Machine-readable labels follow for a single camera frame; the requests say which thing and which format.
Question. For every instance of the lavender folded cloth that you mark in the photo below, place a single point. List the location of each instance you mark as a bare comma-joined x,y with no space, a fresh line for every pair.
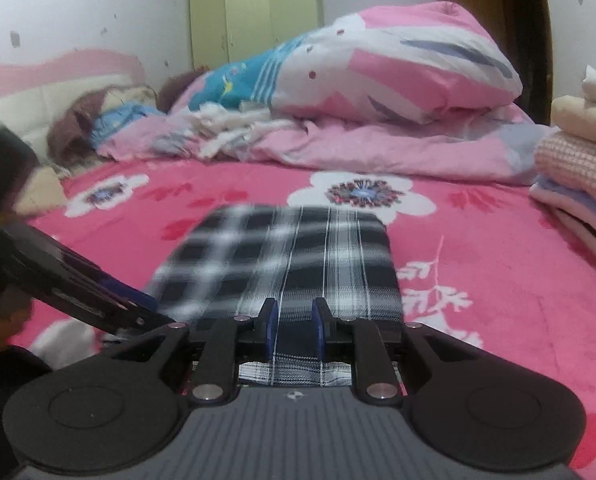
573,202

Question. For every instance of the pale pink folded cloth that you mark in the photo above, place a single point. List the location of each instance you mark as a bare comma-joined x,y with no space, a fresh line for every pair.
593,237

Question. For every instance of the light blue printed cloth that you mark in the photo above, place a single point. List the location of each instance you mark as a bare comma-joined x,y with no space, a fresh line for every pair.
123,120

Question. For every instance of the black white plaid pants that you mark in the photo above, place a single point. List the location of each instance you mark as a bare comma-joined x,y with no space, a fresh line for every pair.
303,255

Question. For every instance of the beige folded pants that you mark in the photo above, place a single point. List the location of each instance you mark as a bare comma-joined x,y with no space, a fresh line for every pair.
43,192

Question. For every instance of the brown quilted jacket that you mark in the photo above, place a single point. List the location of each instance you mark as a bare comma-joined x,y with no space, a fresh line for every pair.
178,90

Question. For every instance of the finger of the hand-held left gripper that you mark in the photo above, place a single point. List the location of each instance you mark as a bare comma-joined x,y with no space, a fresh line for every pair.
128,292
98,312

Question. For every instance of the pink white headboard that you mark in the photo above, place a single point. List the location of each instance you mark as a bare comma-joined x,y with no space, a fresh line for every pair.
38,90

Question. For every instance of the pink floral blanket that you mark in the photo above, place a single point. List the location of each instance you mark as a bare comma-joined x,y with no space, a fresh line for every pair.
478,260

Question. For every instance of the brown wooden door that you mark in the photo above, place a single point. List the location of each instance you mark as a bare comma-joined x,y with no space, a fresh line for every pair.
478,10

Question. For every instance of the beige folded cloth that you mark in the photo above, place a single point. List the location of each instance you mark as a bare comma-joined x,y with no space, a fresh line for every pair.
583,122

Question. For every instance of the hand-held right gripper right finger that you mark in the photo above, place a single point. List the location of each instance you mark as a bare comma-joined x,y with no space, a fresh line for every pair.
320,327

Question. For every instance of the pale yellow wardrobe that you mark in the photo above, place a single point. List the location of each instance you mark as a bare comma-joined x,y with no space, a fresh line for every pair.
253,15

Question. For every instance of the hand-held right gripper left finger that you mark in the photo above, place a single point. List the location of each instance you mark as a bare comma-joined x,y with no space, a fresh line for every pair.
270,327

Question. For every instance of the pink cartoon quilt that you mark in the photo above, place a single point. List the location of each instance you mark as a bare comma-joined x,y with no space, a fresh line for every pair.
403,70

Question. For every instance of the maroon fleece garment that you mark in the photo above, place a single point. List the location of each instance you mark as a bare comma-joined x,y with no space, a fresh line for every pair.
70,125

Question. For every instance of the white crumpled garment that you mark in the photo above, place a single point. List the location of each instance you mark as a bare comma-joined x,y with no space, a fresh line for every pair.
228,130

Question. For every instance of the pink checked folded cloth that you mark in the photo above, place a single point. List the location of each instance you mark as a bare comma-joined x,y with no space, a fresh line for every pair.
583,170

